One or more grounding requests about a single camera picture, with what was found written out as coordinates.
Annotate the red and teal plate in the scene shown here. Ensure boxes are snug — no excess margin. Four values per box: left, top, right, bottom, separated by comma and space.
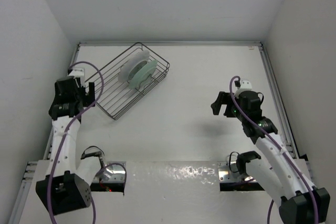
118, 50, 150, 83

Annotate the green flower plate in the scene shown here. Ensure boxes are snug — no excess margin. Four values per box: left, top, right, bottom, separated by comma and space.
129, 60, 158, 89

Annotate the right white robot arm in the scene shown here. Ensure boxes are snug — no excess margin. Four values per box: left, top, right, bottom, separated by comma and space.
211, 90, 330, 223

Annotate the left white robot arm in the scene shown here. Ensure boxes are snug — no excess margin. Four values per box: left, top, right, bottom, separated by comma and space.
35, 76, 103, 216

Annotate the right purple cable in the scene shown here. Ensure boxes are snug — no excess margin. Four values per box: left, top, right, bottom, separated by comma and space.
229, 76, 320, 224

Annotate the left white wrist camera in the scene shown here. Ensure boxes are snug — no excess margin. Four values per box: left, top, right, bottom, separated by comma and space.
68, 67, 85, 87

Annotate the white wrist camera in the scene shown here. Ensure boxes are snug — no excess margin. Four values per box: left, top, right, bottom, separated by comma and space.
234, 79, 252, 97
68, 67, 85, 87

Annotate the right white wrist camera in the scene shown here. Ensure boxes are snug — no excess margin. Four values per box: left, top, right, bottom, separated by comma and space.
234, 79, 252, 97

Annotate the wire dish rack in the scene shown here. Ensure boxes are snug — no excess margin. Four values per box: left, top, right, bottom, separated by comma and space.
86, 42, 170, 120

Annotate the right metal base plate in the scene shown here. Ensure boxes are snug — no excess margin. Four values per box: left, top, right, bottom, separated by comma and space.
217, 161, 256, 183

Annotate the metal base plate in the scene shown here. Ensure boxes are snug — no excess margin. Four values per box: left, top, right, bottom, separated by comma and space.
95, 162, 127, 183
217, 161, 256, 183

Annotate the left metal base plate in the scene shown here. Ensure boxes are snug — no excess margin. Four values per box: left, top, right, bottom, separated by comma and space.
95, 162, 127, 183

